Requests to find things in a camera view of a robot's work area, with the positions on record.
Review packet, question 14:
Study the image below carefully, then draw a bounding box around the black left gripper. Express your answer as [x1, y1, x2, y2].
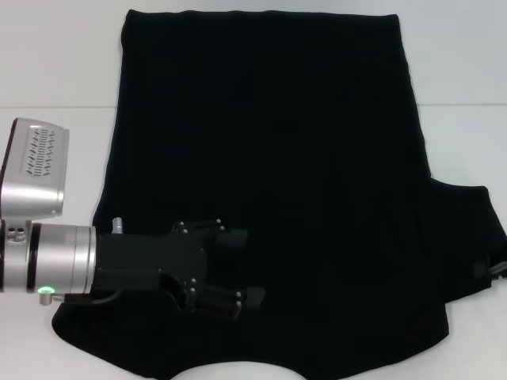
[93, 217, 266, 324]

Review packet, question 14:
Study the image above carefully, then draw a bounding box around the black t-shirt with FREE print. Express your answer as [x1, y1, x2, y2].
[51, 9, 507, 380]

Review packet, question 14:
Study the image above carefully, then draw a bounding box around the thin black cable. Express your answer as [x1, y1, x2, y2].
[63, 291, 120, 306]

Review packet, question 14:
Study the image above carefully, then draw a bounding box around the silver cable plug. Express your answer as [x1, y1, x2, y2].
[37, 287, 64, 308]

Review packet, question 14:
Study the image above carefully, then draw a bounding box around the silver camera mount bracket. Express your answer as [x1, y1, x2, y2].
[0, 217, 31, 249]

